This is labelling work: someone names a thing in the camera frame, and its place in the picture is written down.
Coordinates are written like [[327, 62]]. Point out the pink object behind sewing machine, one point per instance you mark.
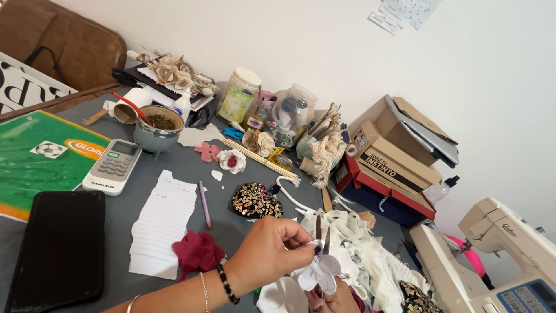
[[471, 256]]

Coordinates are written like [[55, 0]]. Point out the silver bangle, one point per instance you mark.
[[132, 303]]

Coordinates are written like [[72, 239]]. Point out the black gold sequin heart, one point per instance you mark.
[[256, 201]]

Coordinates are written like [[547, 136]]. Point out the green folder with football print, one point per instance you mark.
[[30, 165]]

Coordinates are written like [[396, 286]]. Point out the black gold sequin fabric piece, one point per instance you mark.
[[417, 300]]

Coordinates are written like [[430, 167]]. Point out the white remote control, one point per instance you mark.
[[113, 167]]

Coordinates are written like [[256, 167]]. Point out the white fabric flower cutout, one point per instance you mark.
[[319, 274]]

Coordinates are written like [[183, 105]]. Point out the pile of white fabric scraps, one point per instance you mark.
[[369, 256]]

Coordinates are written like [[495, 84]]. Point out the white sign with black letters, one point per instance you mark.
[[21, 85]]

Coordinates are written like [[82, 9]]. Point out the red metal straw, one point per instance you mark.
[[130, 106]]

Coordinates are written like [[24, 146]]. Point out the bundle of wooden sticks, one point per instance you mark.
[[256, 157]]

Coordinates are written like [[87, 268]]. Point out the wooden ruler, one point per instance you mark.
[[326, 200]]

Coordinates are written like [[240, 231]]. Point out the cream twine bundle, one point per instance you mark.
[[325, 150]]

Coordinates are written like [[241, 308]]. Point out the torn lined paper sheet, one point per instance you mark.
[[163, 226]]

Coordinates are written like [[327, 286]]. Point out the grey-blue mate cup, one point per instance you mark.
[[156, 134]]

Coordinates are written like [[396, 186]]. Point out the pink pencil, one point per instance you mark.
[[204, 204]]

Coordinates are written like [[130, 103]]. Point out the brown leather chair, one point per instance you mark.
[[74, 48]]

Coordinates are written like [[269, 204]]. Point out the red and blue box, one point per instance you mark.
[[382, 198]]

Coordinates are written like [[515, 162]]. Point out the pile of beige paper flowers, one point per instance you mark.
[[173, 71]]

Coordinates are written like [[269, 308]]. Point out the clear jar of sewing bits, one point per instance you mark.
[[293, 113]]

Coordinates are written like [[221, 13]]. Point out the clear bottle with black cap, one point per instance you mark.
[[438, 190]]

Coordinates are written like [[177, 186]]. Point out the dark red fabric piece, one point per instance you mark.
[[197, 252]]

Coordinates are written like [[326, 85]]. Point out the flat wooden strip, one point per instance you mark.
[[94, 117]]

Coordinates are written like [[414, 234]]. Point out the beige fabric flower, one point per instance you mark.
[[260, 142]]

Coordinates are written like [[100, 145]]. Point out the paper notes on wall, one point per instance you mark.
[[404, 13]]

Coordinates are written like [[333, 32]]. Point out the silver scissors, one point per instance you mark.
[[326, 241]]

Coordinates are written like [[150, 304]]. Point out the person's right hand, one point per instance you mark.
[[334, 300]]

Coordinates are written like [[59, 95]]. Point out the plastic jar with white lid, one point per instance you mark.
[[239, 98]]

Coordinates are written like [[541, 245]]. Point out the open cardboard box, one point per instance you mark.
[[412, 126]]

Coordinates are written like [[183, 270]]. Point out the small white tape roll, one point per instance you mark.
[[351, 150]]

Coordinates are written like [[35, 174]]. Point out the small white paper scrap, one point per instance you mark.
[[216, 175]]

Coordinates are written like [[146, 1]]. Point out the white flower with red centre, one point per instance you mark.
[[231, 161]]

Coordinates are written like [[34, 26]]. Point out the person's right fingers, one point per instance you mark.
[[319, 300]]

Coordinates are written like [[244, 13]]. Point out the torn white paper piece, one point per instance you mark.
[[197, 135]]

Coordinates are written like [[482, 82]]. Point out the beige fabric scrap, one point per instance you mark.
[[367, 218]]

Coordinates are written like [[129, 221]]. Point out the yellow measuring tape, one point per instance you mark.
[[281, 160]]

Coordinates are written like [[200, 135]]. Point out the white glue bottle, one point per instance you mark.
[[182, 106]]

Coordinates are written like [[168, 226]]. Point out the pink felt flower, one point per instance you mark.
[[207, 152]]

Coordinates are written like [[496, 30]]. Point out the person's left hand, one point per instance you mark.
[[265, 252]]

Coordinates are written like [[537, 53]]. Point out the black tablet case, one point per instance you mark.
[[58, 252]]

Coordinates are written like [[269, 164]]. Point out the small glass bottle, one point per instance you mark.
[[255, 117]]

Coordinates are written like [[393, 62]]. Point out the cream sewing machine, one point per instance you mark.
[[491, 269]]

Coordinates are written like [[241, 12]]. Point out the brown shoe box black stripe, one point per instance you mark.
[[391, 165]]

